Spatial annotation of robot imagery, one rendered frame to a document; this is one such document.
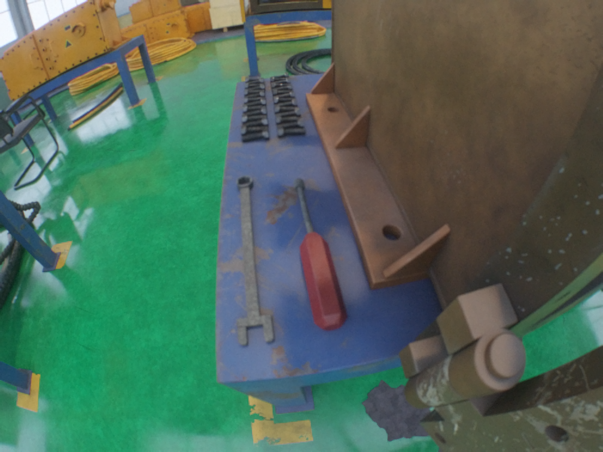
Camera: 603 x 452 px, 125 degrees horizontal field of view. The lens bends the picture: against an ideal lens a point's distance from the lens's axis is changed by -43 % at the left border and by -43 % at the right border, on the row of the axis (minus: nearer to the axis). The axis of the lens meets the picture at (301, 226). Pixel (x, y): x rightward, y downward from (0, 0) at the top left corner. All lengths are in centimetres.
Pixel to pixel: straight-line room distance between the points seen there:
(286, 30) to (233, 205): 414
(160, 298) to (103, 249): 49
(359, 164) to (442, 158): 19
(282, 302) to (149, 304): 91
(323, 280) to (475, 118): 20
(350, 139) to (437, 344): 34
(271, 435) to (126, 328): 68
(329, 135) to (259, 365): 38
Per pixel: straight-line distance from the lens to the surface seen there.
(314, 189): 41
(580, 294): 34
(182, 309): 110
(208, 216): 132
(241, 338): 29
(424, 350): 22
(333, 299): 27
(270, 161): 47
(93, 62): 317
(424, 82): 29
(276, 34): 444
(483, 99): 22
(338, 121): 54
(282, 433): 92
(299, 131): 53
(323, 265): 29
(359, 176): 41
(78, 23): 310
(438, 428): 24
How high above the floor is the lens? 91
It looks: 50 degrees down
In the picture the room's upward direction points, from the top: 3 degrees counter-clockwise
